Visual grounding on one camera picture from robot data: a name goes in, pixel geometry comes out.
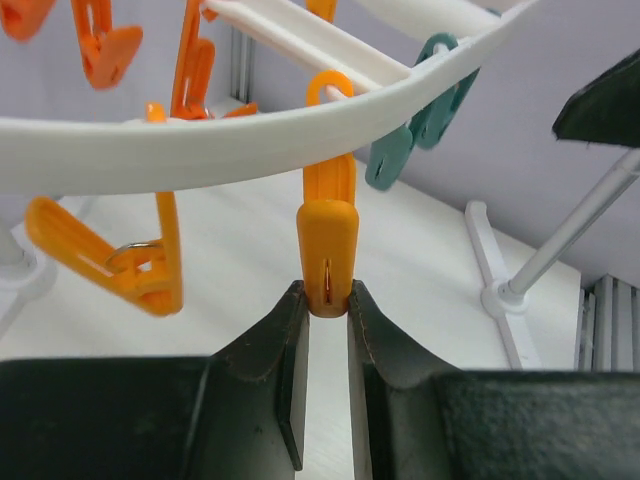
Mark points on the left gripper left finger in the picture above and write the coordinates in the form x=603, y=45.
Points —
x=237, y=414

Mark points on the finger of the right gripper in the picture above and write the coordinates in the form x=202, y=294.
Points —
x=606, y=111

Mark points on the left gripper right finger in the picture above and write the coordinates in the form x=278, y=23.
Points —
x=415, y=416

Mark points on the white round clip hanger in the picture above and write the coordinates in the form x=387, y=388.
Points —
x=67, y=158

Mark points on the aluminium rail frame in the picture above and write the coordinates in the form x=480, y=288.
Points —
x=608, y=327

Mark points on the white rack base foot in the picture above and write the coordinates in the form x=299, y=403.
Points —
x=506, y=308

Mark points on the teal clothes peg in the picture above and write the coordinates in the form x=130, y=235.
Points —
x=389, y=154

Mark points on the orange clothes peg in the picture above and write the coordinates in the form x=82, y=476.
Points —
x=327, y=228
x=147, y=274

